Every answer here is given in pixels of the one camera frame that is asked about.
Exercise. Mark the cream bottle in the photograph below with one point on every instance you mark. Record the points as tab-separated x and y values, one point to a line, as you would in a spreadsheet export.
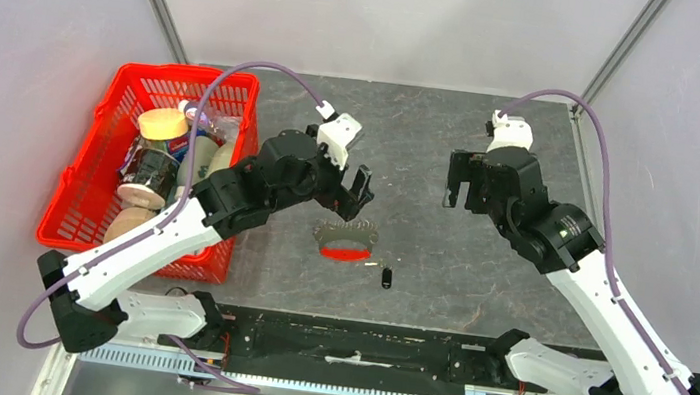
221	158

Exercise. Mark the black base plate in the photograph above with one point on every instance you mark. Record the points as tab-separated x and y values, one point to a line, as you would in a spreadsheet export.
385	357

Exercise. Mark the grey green bottle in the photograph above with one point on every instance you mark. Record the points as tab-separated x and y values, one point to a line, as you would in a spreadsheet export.
204	149

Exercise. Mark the yellow lid dark jar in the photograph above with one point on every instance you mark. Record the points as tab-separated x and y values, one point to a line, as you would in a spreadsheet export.
150	174

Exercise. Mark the grey red key holder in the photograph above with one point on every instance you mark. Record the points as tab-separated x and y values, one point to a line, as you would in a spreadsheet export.
344	241

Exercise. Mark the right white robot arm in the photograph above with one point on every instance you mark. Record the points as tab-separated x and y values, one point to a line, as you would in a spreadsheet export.
565	246

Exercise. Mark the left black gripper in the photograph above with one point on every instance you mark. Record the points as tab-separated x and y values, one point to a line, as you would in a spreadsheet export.
338	199

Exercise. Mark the black key fob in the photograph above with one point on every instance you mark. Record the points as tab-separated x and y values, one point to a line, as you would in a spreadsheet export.
386	274

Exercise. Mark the clear plastic bottle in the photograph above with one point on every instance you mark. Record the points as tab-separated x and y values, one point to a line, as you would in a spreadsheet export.
213	123

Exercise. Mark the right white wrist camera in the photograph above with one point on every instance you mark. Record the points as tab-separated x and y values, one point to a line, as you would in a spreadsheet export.
509	131

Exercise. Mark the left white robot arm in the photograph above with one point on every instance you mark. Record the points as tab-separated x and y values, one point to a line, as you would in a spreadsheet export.
89	293

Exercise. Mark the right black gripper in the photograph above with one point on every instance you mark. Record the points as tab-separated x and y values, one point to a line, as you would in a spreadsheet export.
468	166

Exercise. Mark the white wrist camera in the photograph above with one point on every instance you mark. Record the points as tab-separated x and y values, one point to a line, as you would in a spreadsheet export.
338	132
509	131

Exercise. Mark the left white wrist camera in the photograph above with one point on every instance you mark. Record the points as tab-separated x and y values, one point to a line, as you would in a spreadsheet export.
338	132

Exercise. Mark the wooden spool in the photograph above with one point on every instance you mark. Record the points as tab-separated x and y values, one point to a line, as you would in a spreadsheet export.
126	220

